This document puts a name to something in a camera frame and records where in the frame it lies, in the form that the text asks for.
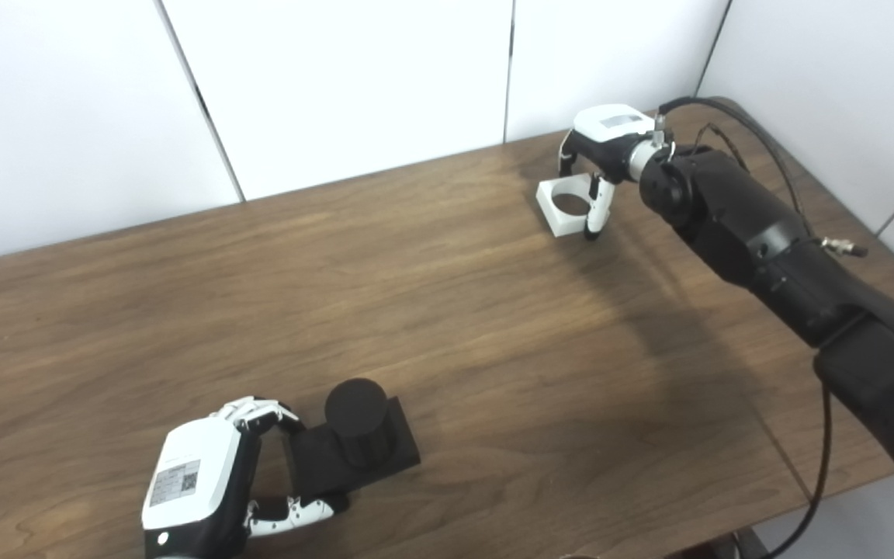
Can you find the white and black right hand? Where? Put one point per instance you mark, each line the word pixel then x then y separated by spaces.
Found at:
pixel 610 132

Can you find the white square piece with hole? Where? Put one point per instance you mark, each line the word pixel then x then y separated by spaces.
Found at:
pixel 563 223

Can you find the black peg with square base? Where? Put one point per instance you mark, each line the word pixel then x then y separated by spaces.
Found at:
pixel 358 423

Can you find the white and black left hand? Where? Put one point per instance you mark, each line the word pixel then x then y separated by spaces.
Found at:
pixel 191 473

